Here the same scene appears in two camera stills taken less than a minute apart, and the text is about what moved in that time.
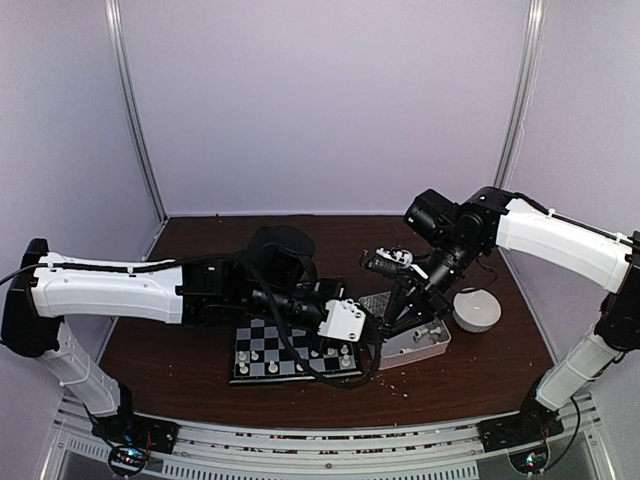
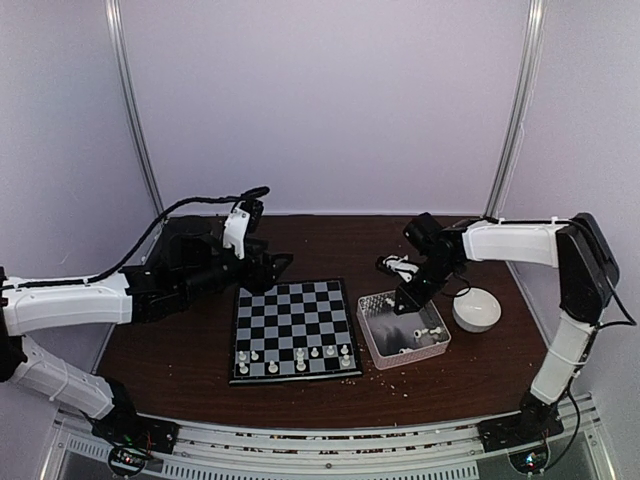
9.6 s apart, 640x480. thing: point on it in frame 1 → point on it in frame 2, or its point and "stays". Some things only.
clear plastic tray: (408, 343) stays
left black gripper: (321, 347) → (264, 268)
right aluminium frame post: (530, 74) stays
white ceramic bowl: (476, 310) stays
